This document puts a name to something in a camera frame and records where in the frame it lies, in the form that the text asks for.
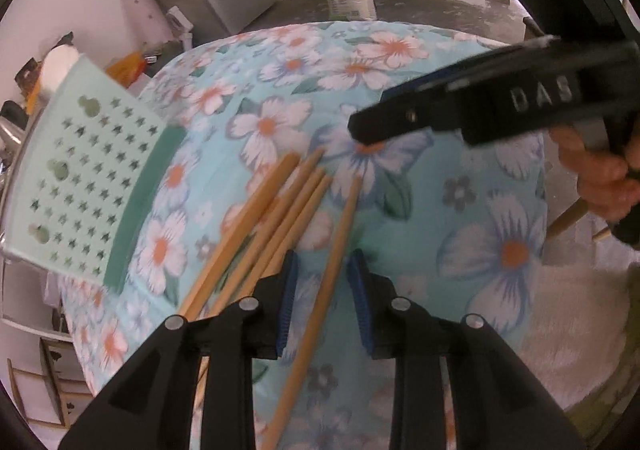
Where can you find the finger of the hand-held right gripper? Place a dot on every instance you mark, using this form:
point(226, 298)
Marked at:
point(400, 120)
point(410, 89)

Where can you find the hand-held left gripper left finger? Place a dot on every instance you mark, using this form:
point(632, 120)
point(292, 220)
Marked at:
point(286, 310)

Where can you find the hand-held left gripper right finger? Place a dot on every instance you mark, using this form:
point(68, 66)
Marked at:
point(359, 310)

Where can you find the mint green utensil holder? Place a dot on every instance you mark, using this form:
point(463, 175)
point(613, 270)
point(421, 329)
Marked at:
point(85, 170)

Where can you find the person's right hand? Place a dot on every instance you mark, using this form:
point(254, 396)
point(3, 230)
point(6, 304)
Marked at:
point(600, 180)

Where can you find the floral light blue blanket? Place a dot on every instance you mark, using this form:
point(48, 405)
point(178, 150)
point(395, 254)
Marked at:
point(450, 210)

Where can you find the white fluffy blanket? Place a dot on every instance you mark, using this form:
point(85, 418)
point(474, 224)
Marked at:
point(575, 305)

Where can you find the small white appliance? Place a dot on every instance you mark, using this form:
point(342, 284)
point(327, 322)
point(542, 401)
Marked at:
point(180, 28)

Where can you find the green patterned cloth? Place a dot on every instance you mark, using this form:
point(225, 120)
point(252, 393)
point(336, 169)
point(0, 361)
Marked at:
point(600, 405)

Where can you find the pink rolled mat with stars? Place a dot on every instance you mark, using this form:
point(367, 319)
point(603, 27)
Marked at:
point(142, 10)

